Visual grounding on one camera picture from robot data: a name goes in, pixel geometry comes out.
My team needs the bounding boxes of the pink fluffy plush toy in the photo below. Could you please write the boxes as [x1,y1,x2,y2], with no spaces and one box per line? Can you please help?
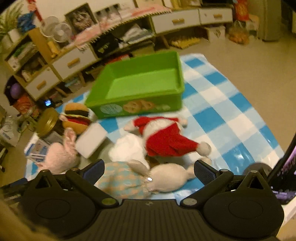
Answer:
[35,128,80,174]

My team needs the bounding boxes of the cream bunny plush doll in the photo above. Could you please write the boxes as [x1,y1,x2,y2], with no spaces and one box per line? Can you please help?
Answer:
[94,159,212,201]

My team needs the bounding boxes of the white soft cloth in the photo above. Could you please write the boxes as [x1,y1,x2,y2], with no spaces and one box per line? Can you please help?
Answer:
[108,133,149,166]

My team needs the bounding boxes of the red santa plush toy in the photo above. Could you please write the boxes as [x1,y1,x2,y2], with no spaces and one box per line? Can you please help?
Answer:
[124,116,212,157]

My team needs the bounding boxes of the white foam sponge block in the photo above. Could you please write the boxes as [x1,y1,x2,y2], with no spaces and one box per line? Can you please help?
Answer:
[76,123,107,159]

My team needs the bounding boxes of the small milk carton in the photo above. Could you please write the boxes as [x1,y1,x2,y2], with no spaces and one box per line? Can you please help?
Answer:
[25,139,49,163]

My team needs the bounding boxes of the hamburger plush toy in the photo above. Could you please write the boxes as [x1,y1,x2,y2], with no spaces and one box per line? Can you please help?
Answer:
[59,102,92,135]

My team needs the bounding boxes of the glass jar gold lid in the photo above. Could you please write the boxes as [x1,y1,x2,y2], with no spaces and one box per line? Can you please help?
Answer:
[36,108,64,144]

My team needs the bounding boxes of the blue white checkered mat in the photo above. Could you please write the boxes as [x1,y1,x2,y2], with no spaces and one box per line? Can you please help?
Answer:
[72,54,284,175]

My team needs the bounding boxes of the purple ball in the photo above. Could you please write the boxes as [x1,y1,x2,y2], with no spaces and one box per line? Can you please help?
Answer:
[10,83,23,99]

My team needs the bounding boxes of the green plastic storage bin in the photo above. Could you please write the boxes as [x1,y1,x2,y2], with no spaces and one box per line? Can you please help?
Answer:
[85,51,185,119]

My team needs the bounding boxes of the wooden tv cabinet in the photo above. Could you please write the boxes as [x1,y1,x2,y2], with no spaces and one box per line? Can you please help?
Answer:
[4,1,233,100]

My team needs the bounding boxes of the egg tray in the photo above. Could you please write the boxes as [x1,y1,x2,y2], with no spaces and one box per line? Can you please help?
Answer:
[170,36,201,50]

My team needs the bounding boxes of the pink lace cloth runner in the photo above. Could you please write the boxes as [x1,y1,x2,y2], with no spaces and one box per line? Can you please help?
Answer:
[70,4,171,50]

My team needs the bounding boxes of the white cardboard box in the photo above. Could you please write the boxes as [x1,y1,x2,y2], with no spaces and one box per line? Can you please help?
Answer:
[203,26,226,43]

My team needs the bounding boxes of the bag of oranges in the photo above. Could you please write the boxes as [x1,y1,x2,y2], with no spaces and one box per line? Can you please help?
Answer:
[228,20,249,45]

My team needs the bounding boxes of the white desk fan pair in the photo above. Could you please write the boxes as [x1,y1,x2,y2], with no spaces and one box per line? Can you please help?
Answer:
[40,16,72,43]

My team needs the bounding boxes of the framed cat picture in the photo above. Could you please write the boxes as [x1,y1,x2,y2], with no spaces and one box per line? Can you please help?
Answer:
[65,3,97,35]

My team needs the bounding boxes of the blue stitch plush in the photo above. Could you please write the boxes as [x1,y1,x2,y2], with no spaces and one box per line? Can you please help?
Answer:
[17,11,36,34]

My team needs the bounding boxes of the red gift box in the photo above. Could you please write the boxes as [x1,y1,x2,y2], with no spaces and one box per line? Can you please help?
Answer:
[233,0,249,21]

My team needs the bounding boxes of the grey refrigerator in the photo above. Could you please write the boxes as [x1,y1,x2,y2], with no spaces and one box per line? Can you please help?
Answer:
[248,0,281,42]

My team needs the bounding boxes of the potted green plant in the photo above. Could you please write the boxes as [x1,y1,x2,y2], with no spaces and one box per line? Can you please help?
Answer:
[1,1,23,52]

